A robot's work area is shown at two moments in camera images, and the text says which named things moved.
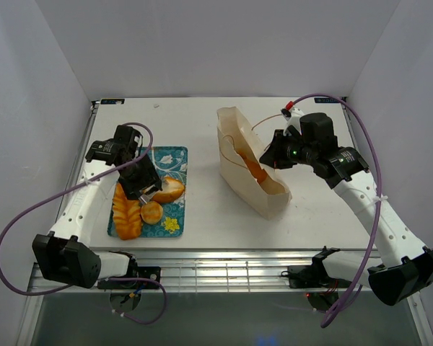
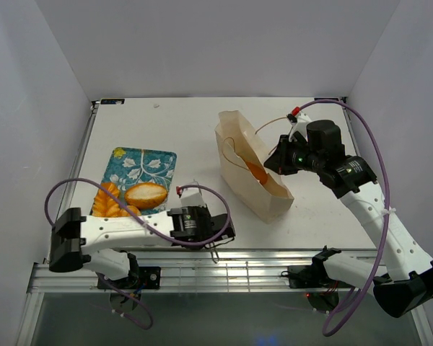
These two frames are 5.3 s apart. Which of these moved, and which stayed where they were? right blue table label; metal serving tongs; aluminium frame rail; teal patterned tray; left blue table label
Moved: metal serving tongs; teal patterned tray
Stayed: left blue table label; right blue table label; aluminium frame rail
